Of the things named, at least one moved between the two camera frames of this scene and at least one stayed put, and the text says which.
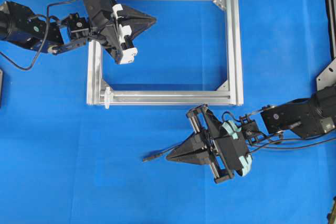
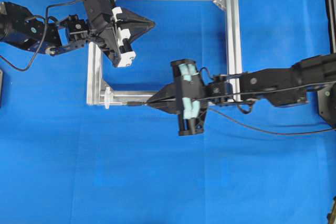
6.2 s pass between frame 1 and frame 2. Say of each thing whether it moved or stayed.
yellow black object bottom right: stayed
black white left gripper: stayed
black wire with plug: moved
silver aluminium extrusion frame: stayed
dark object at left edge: stayed
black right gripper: moved
